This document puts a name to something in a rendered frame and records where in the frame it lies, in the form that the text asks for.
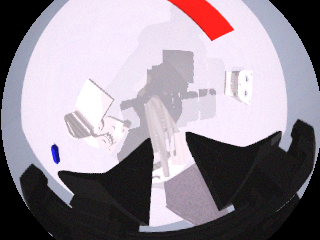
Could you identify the blue rectangular block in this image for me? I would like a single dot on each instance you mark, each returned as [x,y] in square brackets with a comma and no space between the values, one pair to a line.
[55,154]

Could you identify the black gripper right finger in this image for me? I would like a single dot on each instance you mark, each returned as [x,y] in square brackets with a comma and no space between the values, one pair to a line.
[225,168]

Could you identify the red flat plate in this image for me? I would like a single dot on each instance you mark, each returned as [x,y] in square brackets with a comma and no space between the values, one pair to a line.
[213,24]

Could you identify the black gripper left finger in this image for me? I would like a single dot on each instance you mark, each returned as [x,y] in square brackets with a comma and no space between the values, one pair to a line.
[128,185]

